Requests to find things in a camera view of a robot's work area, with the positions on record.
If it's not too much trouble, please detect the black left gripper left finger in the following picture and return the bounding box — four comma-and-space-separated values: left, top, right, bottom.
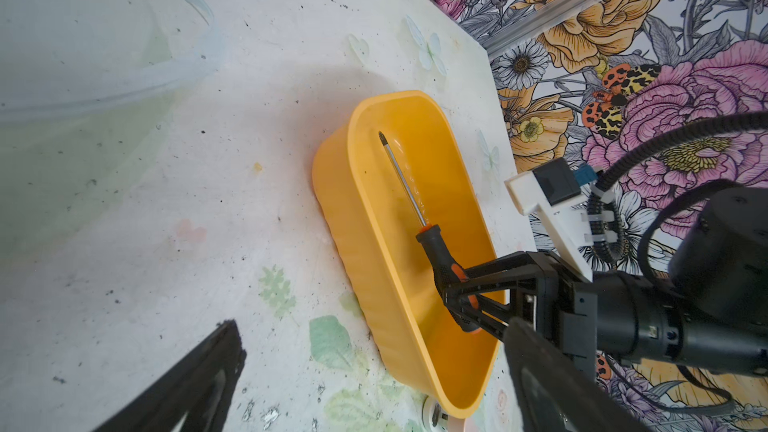
97, 320, 247, 431

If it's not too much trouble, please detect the aluminium corner post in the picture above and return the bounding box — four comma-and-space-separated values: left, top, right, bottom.
479, 0, 679, 58

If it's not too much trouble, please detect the small white round object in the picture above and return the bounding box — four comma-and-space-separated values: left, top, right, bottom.
422, 396, 449, 432

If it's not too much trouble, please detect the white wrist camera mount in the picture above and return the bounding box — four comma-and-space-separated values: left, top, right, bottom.
505, 158, 618, 283

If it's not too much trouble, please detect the black orange screwdriver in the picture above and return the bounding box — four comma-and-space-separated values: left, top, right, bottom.
378, 131, 480, 333

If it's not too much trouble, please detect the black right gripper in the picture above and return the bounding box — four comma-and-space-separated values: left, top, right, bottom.
444, 251, 597, 380

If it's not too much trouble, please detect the black corrugated cable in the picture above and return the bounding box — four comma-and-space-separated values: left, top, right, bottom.
584, 110, 768, 265

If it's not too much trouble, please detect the yellow plastic bin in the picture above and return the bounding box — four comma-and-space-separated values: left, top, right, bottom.
312, 91, 499, 418

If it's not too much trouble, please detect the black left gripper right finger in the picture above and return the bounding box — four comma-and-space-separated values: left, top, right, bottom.
504, 318, 647, 432

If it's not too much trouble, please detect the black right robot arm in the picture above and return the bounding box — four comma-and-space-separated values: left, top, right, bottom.
438, 181, 767, 377

